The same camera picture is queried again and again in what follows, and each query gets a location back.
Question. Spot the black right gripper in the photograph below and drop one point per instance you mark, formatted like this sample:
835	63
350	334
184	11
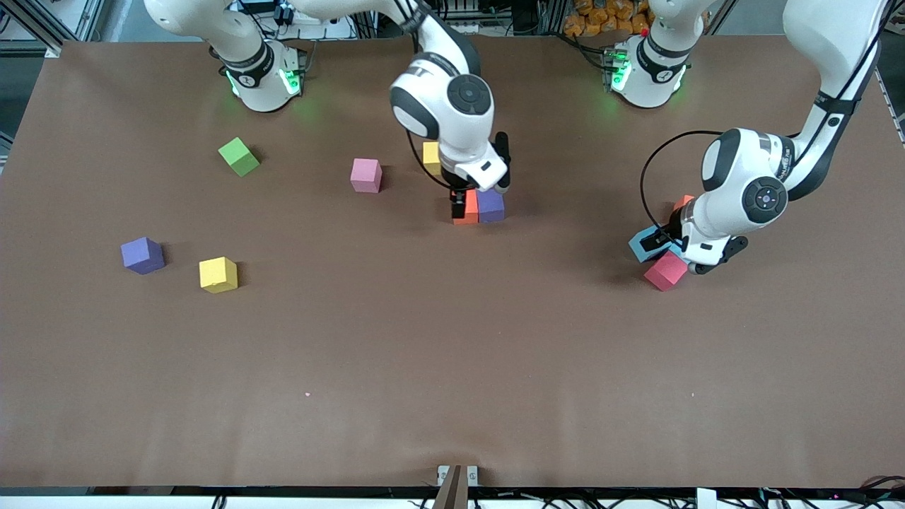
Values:
460	196

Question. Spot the orange foam cube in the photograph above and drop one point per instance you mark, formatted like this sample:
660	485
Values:
684	203
471	216

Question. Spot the purple foam cube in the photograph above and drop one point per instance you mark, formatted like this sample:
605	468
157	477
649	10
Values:
142	255
491	208

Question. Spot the yellow foam cube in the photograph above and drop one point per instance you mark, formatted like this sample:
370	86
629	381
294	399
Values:
218	274
430	155

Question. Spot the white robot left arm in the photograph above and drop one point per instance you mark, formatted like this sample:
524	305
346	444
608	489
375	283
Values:
749	184

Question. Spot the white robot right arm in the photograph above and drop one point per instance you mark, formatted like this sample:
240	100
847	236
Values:
452	99

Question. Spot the light blue foam cube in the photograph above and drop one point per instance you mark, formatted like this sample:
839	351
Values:
642	249

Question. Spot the crimson foam cube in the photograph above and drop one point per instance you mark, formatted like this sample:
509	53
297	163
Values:
665	272

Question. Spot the pink foam cube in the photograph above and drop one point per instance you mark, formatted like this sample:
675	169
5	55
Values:
366	175

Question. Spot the white electrical box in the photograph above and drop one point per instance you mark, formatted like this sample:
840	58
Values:
459	28

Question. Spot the green foam cube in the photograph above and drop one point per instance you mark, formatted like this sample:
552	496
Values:
239	157

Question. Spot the orange mesh bag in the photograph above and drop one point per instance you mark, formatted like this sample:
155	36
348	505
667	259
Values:
604	18

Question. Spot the white power strip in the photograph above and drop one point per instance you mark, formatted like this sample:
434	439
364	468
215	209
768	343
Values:
305	14

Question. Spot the aluminium frame post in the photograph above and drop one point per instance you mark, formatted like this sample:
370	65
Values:
551	15

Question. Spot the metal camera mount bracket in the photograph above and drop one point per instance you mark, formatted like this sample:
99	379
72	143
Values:
456	481

